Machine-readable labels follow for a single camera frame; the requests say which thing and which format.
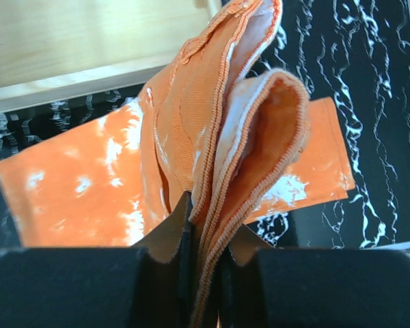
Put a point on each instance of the orange tie-dye trousers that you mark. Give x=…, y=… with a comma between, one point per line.
x=243, y=147

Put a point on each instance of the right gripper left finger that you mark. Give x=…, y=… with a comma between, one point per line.
x=162, y=290

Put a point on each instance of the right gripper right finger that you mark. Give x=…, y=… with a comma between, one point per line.
x=242, y=301

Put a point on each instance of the black marble pattern mat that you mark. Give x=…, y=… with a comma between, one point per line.
x=358, y=53

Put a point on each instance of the wooden clothes rack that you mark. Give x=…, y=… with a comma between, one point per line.
x=56, y=50

